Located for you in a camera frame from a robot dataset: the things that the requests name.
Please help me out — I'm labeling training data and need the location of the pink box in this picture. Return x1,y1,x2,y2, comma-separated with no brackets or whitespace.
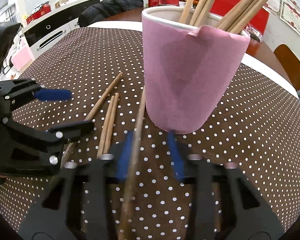
11,46,35,73

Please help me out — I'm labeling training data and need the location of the black and white sideboard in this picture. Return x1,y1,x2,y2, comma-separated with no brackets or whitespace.
21,0,100,58

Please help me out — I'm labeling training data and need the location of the red box on sideboard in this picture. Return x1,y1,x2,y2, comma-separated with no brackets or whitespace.
26,1,51,24

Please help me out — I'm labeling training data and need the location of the black jacket on chair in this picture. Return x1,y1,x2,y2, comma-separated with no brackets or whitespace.
78,0,143,27

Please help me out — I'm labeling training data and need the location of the pink cylindrical utensil holder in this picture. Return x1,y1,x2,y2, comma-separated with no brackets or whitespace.
142,6,250,134

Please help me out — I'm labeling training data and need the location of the brown wooden chair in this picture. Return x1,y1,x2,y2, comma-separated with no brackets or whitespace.
274,44,300,90

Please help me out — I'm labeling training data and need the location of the red paper bag large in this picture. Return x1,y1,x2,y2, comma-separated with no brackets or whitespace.
210,0,269,35

